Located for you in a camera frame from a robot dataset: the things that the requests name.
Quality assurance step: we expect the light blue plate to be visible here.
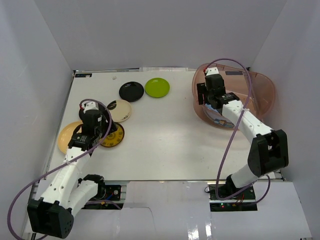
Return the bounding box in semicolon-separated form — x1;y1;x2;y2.
204;104;222;118

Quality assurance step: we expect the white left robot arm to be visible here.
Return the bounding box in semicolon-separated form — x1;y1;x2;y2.
27;109;117;239

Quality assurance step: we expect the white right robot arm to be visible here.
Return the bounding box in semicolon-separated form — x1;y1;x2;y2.
197;71;289;200

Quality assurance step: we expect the translucent pink plastic bin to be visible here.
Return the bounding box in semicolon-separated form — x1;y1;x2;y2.
191;63;276;130

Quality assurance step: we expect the black plate left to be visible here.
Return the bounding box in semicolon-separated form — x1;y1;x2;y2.
78;101;110;122

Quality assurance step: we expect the yellow patterned brown-rimmed plate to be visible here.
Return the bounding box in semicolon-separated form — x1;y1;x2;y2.
100;123;125;148

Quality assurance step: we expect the cream plate with black patch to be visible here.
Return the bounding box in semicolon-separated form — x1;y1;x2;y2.
107;99;132;123

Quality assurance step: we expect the pale orange plate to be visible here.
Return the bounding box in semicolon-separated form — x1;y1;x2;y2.
57;121;82;154

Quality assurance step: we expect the black plate rear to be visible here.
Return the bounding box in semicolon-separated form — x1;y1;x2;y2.
119;81;145;103

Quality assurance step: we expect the lime green plate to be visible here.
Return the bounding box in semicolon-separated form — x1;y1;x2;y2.
144;77;170;98

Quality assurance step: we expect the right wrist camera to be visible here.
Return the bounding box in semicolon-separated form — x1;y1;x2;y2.
204;67;219;76

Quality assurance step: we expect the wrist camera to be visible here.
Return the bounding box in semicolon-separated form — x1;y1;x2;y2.
204;67;219;76
79;100;99;114

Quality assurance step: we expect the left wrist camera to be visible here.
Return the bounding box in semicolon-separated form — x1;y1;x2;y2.
79;100;99;114

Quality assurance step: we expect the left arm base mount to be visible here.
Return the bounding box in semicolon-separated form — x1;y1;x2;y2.
92;184;122;201

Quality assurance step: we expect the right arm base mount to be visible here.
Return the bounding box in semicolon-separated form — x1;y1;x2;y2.
204;180;258;212

